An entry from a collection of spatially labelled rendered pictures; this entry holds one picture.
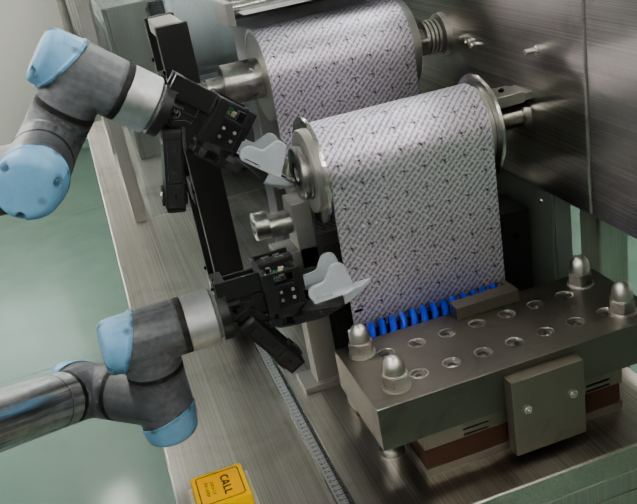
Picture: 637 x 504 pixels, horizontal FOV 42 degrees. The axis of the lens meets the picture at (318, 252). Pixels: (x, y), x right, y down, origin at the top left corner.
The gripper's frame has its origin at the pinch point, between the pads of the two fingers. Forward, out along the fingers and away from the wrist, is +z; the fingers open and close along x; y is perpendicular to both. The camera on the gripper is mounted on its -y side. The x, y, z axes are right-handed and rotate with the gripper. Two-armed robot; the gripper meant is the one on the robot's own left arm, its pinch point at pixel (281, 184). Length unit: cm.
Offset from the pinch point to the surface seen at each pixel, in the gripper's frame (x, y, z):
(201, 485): -16.2, -37.8, 3.2
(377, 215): -7.9, 2.7, 11.2
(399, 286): -7.9, -5.0, 19.6
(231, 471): -15.5, -35.1, 6.4
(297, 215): -0.6, -3.0, 4.0
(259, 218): 0.7, -5.8, -0.3
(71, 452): 145, -133, 34
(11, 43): 549, -67, -22
